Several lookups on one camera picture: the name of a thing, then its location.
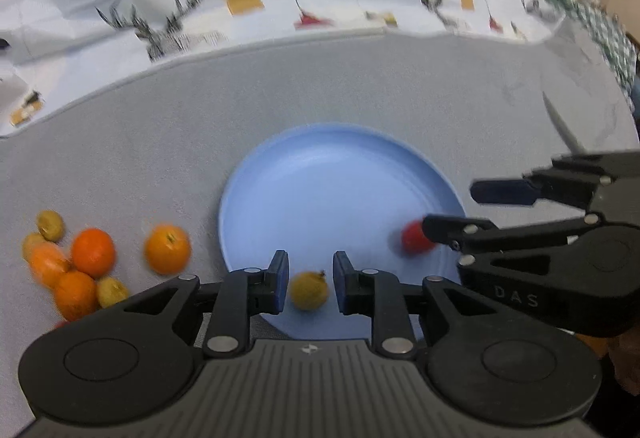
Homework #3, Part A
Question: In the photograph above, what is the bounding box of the red tomato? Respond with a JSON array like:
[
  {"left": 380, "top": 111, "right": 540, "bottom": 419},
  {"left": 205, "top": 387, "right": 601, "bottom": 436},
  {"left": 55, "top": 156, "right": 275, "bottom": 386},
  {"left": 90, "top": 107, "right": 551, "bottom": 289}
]
[{"left": 400, "top": 219, "right": 437, "bottom": 255}]

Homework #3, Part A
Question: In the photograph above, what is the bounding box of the yellow fruit bottom pile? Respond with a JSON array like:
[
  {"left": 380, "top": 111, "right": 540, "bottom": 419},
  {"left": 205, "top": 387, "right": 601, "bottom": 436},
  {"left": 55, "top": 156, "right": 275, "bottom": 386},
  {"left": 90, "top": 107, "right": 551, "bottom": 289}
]
[{"left": 96, "top": 277, "right": 129, "bottom": 308}]

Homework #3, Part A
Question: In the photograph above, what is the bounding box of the orange mandarin plastic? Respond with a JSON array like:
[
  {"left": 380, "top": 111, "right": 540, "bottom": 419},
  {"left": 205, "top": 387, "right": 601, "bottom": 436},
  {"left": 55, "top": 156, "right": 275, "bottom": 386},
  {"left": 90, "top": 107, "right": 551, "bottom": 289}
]
[{"left": 28, "top": 242, "right": 70, "bottom": 290}]

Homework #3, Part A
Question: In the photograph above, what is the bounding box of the small yellow-green lime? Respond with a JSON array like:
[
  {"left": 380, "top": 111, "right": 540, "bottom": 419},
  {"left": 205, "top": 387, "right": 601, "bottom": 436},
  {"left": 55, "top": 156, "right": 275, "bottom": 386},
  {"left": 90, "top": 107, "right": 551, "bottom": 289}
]
[{"left": 36, "top": 210, "right": 65, "bottom": 242}]

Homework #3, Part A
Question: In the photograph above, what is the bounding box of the small yellow fruit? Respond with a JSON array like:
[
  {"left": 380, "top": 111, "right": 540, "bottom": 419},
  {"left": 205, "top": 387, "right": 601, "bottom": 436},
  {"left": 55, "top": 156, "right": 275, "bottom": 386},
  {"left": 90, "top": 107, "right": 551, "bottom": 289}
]
[{"left": 22, "top": 232, "right": 47, "bottom": 262}]

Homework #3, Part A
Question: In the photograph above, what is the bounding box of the small yellow lemon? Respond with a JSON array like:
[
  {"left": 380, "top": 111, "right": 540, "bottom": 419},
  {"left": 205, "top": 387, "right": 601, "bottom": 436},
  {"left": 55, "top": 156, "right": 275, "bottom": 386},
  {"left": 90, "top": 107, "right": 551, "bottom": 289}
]
[{"left": 288, "top": 271, "right": 330, "bottom": 311}]

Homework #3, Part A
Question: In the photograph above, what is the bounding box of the grey knife blade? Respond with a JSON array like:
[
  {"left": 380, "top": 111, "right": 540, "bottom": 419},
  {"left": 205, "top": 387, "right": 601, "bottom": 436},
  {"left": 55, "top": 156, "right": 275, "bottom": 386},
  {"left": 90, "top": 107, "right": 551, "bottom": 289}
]
[{"left": 542, "top": 93, "right": 586, "bottom": 154}]

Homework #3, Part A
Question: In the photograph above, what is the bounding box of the blue round plate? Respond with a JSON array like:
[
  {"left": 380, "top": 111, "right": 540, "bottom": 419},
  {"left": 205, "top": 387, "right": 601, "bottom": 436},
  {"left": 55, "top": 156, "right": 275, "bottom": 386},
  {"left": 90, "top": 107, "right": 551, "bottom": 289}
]
[{"left": 218, "top": 122, "right": 468, "bottom": 340}]

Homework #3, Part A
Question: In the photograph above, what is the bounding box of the green checkered cloth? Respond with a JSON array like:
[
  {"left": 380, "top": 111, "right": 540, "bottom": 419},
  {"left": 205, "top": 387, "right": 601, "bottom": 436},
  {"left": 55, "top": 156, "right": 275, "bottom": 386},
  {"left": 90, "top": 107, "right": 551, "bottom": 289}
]
[{"left": 521, "top": 0, "right": 639, "bottom": 113}]

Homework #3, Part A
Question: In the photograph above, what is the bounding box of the grey table cloth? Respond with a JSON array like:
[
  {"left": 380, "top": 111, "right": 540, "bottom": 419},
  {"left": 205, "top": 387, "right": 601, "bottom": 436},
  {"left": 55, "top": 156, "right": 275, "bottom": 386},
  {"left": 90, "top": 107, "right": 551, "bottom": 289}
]
[{"left": 1, "top": 22, "right": 638, "bottom": 437}]

